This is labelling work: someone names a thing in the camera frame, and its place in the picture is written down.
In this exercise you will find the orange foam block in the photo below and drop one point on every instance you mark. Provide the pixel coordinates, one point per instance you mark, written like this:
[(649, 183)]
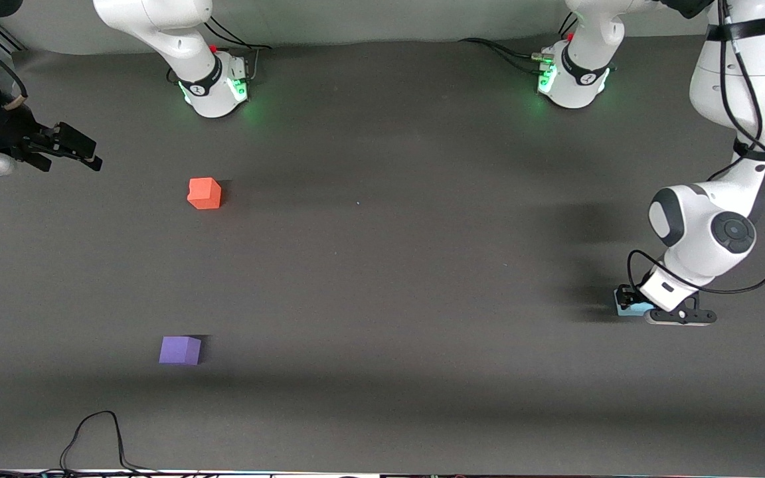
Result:
[(204, 192)]

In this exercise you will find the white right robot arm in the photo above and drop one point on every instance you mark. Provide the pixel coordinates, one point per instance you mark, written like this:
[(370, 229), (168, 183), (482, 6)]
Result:
[(183, 46)]

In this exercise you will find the light blue foam block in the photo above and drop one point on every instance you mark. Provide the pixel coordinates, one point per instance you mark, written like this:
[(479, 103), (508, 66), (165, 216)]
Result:
[(627, 309)]

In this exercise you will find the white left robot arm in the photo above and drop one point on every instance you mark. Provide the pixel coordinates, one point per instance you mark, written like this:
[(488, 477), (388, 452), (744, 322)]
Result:
[(741, 79)]

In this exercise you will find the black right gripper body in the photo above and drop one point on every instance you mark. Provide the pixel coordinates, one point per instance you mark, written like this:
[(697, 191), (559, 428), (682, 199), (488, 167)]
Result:
[(12, 131)]

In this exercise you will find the purple foam block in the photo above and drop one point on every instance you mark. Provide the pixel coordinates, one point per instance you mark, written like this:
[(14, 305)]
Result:
[(179, 350)]

